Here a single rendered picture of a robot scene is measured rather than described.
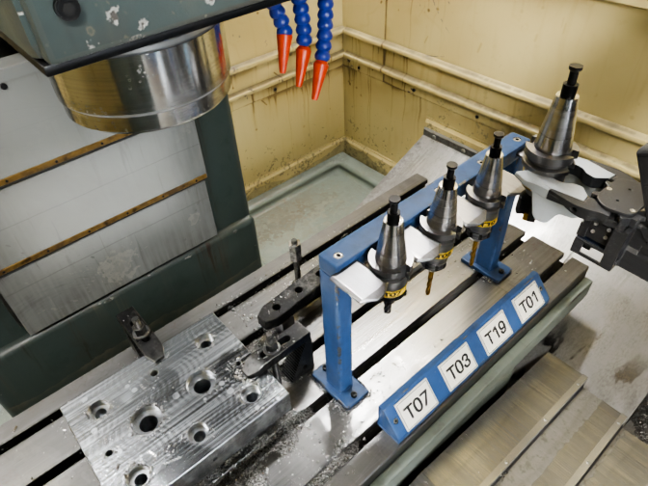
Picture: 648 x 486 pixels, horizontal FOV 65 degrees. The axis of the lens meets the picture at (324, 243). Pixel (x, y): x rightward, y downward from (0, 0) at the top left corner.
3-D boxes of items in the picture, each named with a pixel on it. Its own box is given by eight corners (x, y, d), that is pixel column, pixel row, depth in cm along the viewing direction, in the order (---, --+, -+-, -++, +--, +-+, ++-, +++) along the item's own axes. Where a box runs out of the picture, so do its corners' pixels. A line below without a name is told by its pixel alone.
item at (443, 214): (437, 207, 78) (443, 171, 74) (462, 220, 76) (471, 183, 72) (419, 222, 76) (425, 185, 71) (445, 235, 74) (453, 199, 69)
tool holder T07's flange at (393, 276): (391, 249, 76) (392, 236, 74) (420, 272, 72) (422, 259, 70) (359, 267, 73) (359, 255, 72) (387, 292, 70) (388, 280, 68)
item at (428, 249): (446, 251, 74) (447, 246, 73) (422, 268, 71) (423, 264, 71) (410, 228, 78) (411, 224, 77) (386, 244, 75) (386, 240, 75)
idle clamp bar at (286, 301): (360, 274, 113) (360, 253, 109) (273, 347, 100) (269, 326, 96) (343, 263, 116) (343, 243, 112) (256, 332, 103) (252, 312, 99)
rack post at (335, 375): (369, 393, 92) (373, 279, 72) (347, 412, 89) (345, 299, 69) (332, 359, 98) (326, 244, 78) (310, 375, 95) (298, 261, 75)
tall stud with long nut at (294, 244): (307, 283, 112) (303, 239, 104) (297, 290, 111) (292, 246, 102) (299, 277, 114) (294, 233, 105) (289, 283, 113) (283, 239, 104)
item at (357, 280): (394, 289, 69) (394, 285, 68) (366, 310, 66) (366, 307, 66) (358, 262, 73) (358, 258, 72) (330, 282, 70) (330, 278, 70)
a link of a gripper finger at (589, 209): (541, 204, 62) (619, 232, 58) (545, 195, 60) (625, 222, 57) (553, 185, 64) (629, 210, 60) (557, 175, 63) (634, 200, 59)
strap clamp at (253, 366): (314, 366, 97) (310, 315, 86) (257, 410, 90) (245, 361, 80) (303, 356, 98) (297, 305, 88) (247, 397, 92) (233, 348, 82)
